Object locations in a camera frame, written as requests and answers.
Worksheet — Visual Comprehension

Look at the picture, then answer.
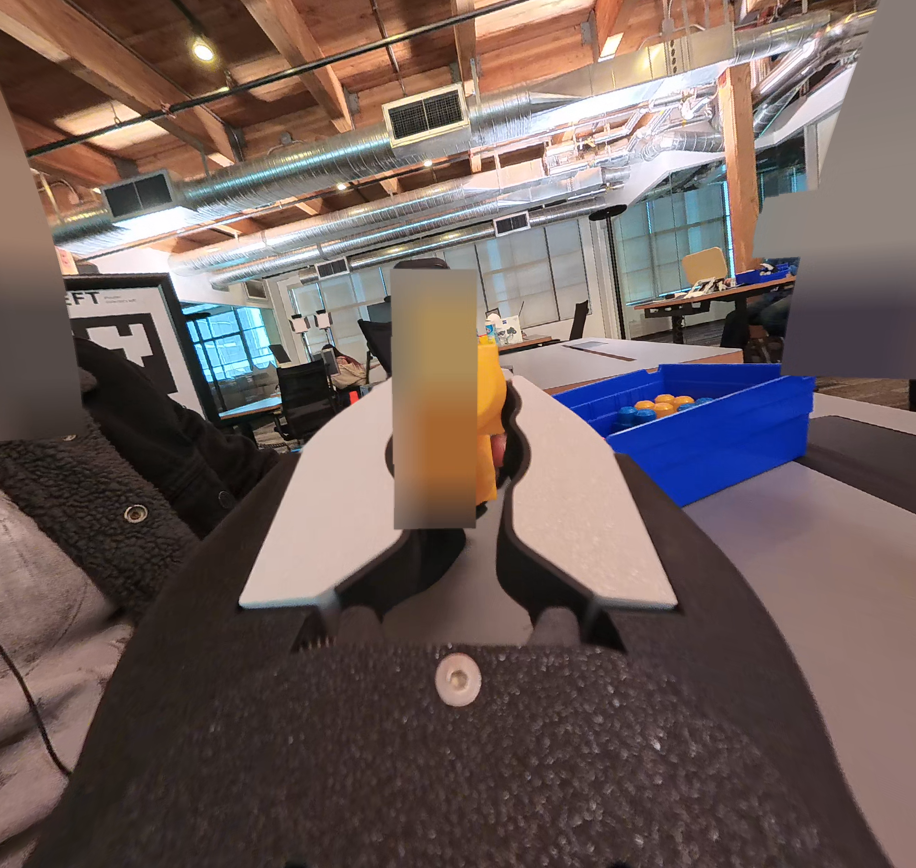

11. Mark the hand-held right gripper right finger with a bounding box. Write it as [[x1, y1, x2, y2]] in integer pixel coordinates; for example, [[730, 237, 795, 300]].
[[497, 376, 679, 633]]

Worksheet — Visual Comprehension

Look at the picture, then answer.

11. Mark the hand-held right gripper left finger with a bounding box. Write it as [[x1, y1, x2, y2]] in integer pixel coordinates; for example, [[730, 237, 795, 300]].
[[238, 379, 420, 616]]

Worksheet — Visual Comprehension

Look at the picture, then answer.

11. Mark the pile of colourful mega blocks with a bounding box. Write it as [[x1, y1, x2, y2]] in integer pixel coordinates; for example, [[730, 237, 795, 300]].
[[617, 393, 717, 431]]

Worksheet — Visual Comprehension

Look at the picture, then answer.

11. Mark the orange two-stud mega block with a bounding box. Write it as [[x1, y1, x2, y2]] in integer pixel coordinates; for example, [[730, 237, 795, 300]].
[[477, 333, 510, 506]]

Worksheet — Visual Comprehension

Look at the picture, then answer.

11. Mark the person's left forearm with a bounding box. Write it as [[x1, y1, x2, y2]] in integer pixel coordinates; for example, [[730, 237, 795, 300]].
[[75, 339, 281, 536]]

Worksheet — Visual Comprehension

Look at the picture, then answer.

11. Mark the black tilted panel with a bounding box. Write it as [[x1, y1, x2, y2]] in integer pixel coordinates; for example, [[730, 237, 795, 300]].
[[358, 319, 393, 384]]

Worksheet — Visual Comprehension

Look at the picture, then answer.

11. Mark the black floor lamp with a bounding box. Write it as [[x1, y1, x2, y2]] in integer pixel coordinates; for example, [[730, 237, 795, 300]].
[[590, 204, 629, 343]]

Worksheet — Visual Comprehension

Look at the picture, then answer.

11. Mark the black fleece jacket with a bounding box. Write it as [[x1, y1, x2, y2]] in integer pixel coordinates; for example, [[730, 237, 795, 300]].
[[0, 410, 203, 620]]

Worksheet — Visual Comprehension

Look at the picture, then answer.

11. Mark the black-framed marker board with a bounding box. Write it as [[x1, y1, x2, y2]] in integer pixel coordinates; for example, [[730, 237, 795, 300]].
[[63, 273, 210, 422]]

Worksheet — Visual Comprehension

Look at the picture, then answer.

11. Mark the grey hooded sweatshirt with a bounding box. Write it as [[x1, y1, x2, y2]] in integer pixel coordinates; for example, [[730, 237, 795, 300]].
[[0, 489, 138, 868]]

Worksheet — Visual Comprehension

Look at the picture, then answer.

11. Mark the silver ceiling air duct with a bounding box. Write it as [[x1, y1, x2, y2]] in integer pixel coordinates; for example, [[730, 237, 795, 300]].
[[53, 10, 881, 239]]

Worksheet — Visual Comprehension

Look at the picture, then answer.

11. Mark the wooden support post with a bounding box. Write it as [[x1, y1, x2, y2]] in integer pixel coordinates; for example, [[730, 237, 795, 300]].
[[718, 65, 761, 255]]

